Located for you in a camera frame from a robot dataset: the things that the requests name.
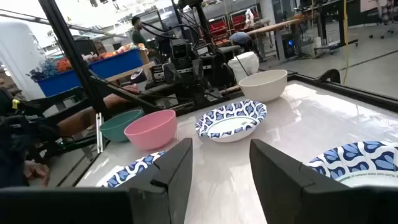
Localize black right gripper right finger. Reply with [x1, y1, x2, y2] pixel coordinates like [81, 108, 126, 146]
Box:
[249, 138, 398, 224]

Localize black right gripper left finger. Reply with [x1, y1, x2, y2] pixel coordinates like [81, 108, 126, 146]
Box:
[0, 138, 194, 224]

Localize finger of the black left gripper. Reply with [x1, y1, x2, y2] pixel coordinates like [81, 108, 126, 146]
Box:
[192, 58, 205, 78]
[163, 63, 183, 85]

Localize pink plastic bowl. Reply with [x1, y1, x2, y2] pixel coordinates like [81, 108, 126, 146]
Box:
[123, 109, 177, 151]

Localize cream white bowl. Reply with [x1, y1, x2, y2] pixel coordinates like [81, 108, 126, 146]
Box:
[238, 68, 289, 103]

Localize teal green plastic bowl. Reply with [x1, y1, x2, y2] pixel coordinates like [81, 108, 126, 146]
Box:
[99, 109, 144, 143]

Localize red storage bins rack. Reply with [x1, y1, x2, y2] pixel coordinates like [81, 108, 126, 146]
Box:
[208, 9, 261, 44]

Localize white plastic bag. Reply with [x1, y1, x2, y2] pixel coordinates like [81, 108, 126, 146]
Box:
[228, 51, 261, 83]

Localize person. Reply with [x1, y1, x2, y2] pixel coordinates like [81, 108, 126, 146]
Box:
[228, 31, 254, 52]
[130, 16, 150, 47]
[0, 83, 142, 189]

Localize blue storage bin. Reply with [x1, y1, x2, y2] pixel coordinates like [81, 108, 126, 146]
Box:
[36, 49, 144, 98]

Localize wooden workbench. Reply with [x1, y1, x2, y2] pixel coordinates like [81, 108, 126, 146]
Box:
[245, 15, 315, 37]

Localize black computer tower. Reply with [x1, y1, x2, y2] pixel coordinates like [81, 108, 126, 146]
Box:
[281, 32, 298, 58]

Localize orange yarn bundle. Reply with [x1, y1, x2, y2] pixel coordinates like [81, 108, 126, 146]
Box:
[55, 58, 73, 73]

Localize blue yarn bundle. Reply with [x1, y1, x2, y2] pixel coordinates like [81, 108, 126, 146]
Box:
[29, 60, 58, 82]

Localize black table clamp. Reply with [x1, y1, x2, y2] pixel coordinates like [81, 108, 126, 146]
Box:
[316, 68, 341, 84]

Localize black standing desk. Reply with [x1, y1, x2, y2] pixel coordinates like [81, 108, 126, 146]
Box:
[312, 0, 360, 55]

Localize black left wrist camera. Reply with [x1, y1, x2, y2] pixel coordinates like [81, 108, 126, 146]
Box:
[170, 39, 193, 60]

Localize silver metal bracket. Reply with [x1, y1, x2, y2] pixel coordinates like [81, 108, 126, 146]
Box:
[95, 112, 104, 154]

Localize black frame strut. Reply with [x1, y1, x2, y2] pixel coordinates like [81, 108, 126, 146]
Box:
[37, 0, 111, 121]

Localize yellow cable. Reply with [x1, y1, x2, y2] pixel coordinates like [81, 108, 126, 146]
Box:
[341, 0, 351, 85]

